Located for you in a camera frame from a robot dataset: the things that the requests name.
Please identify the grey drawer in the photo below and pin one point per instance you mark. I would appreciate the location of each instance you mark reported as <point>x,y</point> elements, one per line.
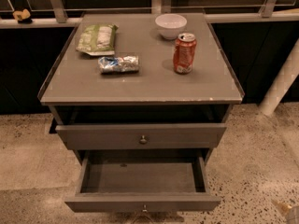
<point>155,180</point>
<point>141,136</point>

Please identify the grey top drawer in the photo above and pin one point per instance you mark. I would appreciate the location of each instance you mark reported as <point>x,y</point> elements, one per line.
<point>141,136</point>

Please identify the grey drawer cabinet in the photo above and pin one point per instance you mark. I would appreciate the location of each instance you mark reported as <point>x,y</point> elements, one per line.
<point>78,94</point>

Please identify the orange soda can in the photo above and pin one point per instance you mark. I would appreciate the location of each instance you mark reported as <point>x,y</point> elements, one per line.
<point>185,46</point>

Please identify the metal window railing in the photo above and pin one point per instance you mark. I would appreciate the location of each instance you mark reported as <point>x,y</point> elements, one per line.
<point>70,13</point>

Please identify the blue silver snack bag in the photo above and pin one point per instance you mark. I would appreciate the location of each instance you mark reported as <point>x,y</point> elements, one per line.
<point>124,64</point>

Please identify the white ceramic bowl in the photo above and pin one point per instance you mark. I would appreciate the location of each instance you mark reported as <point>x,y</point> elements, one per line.
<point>170,25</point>

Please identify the green chip bag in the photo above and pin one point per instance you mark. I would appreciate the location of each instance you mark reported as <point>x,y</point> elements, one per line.
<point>98,39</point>

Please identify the yellow sponge on ledge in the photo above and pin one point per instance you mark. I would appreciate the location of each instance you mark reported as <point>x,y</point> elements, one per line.
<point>22,16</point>

